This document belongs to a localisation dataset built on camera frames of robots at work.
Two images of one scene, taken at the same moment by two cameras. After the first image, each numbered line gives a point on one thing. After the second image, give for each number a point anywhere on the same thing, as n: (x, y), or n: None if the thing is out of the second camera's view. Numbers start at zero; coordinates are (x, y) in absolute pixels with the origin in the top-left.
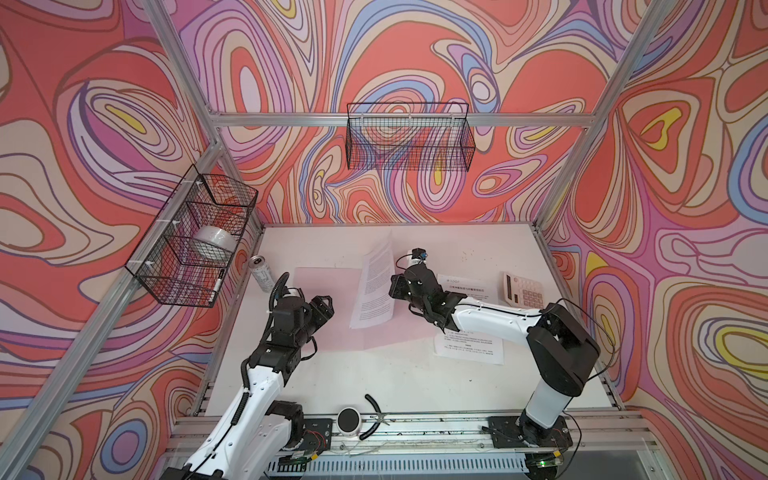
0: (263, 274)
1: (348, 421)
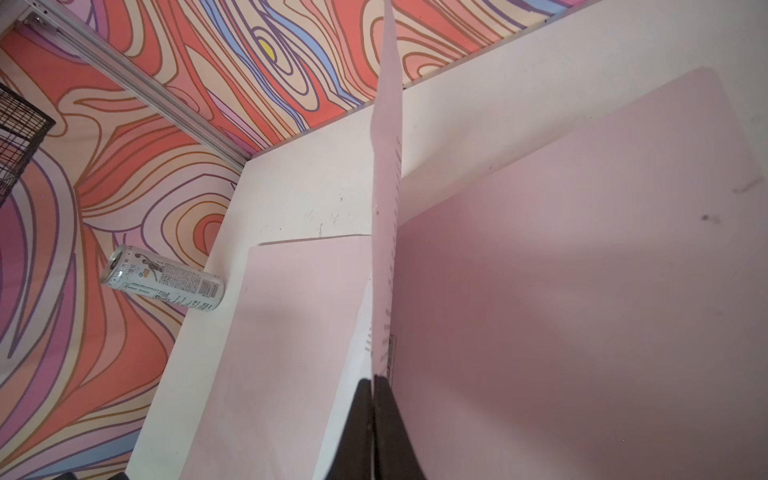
0: (134, 269)
1: None
